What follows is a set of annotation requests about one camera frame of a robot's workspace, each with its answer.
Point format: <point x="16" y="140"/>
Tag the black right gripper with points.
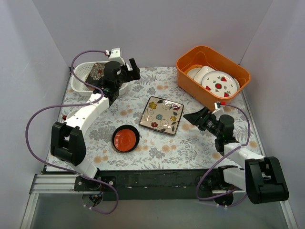
<point x="202" y="119"/>

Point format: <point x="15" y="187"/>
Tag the white perforated plastic basket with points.
<point x="82" y="71"/>

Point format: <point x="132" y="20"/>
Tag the white plate with strawberries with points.
<point x="220" y="84"/>

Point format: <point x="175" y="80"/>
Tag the white round plate in bin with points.
<point x="193" y="72"/>

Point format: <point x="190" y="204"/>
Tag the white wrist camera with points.
<point x="219" y="108"/>
<point x="115" y="55"/>

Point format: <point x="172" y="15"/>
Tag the black bowl with red interior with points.
<point x="125" y="138"/>

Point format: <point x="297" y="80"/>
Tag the white square dish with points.
<point x="202" y="72"/>

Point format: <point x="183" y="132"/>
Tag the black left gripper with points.
<point x="128" y="73"/>

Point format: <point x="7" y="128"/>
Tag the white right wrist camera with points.
<point x="219" y="108"/>

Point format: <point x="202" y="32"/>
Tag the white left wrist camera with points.
<point x="115" y="55"/>

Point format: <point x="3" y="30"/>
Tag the cream square flower plate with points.
<point x="162" y="115"/>

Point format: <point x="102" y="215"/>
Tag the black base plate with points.
<point x="154" y="184"/>

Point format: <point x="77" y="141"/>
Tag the aluminium frame rail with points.
<point x="46" y="184"/>

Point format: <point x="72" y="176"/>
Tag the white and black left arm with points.
<point x="67" y="138"/>

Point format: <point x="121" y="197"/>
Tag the orange plastic bin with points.
<point x="205" y="56"/>

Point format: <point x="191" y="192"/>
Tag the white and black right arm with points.
<point x="260" y="177"/>

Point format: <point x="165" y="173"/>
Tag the dark square patterned plate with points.
<point x="96" y="74"/>

